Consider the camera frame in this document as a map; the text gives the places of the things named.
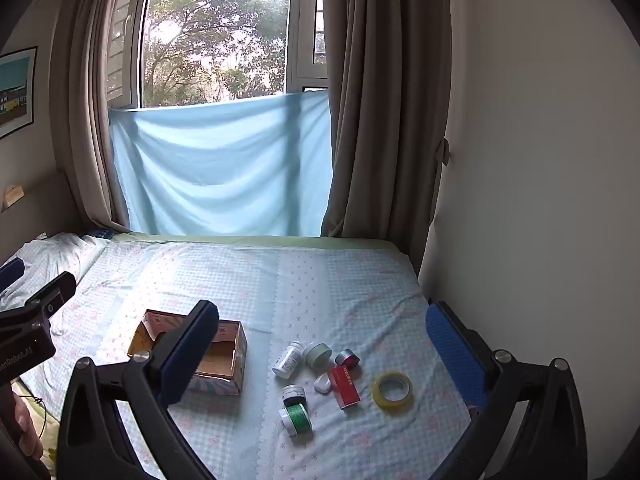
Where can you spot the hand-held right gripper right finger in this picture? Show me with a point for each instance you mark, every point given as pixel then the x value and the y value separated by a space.
pixel 455 355

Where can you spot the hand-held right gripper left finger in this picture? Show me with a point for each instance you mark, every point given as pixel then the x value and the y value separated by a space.
pixel 185 355

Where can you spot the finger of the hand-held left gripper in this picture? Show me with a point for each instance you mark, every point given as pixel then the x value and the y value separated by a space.
pixel 55 291
pixel 11 272

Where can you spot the cardboard box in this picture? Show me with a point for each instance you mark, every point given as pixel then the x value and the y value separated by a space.
pixel 227 360

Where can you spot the yellow tape roll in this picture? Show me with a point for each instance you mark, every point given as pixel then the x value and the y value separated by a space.
pixel 380 396

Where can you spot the white pill bottle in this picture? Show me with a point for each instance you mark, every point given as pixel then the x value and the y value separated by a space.
pixel 287 360

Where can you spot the red heart tin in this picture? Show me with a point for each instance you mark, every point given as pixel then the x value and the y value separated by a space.
pixel 347 359

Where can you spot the red carton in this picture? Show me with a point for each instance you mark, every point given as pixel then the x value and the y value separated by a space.
pixel 345 385

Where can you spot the black jar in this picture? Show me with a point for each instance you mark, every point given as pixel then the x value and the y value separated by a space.
pixel 292 395

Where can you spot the green jar with white lid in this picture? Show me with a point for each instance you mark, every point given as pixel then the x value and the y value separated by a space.
pixel 299 417

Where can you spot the person's left hand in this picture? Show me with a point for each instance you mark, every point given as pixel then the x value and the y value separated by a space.
pixel 26 422

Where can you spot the white floral pillow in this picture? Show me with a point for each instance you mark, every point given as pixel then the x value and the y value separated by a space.
pixel 55 255

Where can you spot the dark blue plaid cloth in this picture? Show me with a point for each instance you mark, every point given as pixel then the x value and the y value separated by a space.
pixel 101 234

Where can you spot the pale green mattress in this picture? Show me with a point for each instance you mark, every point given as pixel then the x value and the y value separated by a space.
pixel 250 241

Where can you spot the pale green cream jar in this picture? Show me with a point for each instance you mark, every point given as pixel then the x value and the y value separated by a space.
pixel 317 356

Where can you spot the checkered floral bed sheet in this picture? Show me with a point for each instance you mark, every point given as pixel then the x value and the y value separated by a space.
pixel 300 285

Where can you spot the small white plastic hook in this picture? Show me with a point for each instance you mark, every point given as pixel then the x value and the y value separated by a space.
pixel 322 385

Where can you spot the brown curtain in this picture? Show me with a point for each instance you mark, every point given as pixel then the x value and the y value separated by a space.
pixel 90 110
pixel 380 110

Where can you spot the light blue hanging cloth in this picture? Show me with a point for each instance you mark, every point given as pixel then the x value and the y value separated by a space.
pixel 220 170

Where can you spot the brown curtain tieback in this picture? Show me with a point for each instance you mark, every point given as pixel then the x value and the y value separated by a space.
pixel 442 152

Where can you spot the window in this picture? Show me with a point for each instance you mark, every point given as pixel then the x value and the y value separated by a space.
pixel 300 35

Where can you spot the beige wall switch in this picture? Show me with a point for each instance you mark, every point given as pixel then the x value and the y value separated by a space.
pixel 13 195

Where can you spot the framed wall poster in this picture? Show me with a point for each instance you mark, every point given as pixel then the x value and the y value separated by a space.
pixel 15 90

